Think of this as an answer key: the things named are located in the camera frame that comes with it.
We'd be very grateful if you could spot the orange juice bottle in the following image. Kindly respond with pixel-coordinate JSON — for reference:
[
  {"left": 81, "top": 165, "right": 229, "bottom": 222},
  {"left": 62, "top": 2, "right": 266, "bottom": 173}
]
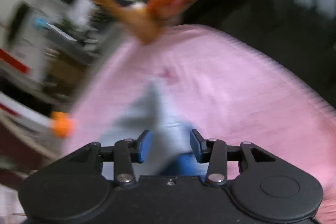
[{"left": 74, "top": 0, "right": 163, "bottom": 45}]

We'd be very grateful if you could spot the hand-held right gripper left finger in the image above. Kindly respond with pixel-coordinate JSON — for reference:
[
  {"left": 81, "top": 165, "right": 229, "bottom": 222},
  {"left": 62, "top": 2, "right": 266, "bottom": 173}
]
[{"left": 67, "top": 130, "right": 153, "bottom": 186}]

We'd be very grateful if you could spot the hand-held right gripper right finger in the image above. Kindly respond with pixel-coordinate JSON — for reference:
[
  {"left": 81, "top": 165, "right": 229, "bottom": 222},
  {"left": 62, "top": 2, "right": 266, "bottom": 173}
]
[{"left": 189, "top": 129, "right": 276, "bottom": 186}]

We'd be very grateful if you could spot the wooden cabinet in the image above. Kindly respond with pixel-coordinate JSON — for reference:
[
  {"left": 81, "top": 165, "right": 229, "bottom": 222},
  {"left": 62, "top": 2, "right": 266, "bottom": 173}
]
[{"left": 50, "top": 53, "right": 90, "bottom": 93}]

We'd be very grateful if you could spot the bumpy orange citrus fruit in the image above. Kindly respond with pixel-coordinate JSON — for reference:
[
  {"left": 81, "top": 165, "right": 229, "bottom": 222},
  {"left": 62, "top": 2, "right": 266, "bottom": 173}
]
[{"left": 49, "top": 111, "right": 75, "bottom": 138}]

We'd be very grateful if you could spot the long red banner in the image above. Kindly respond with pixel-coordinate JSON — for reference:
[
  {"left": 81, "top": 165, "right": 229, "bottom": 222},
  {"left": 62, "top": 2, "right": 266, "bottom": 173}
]
[{"left": 0, "top": 48, "right": 29, "bottom": 75}]

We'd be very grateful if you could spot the grey and blue sweater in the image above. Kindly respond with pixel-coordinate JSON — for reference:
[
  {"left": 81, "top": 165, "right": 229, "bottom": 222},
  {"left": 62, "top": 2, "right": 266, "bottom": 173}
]
[{"left": 98, "top": 78, "right": 208, "bottom": 177}]

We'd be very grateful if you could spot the pink printed towel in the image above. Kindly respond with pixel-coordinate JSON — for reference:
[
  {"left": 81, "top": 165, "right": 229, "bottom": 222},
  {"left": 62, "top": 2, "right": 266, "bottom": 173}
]
[{"left": 62, "top": 25, "right": 336, "bottom": 224}]

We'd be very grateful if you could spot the blue globe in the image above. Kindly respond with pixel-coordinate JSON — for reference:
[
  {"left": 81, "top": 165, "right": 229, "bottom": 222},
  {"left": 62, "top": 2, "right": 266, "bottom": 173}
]
[{"left": 33, "top": 18, "right": 48, "bottom": 30}]

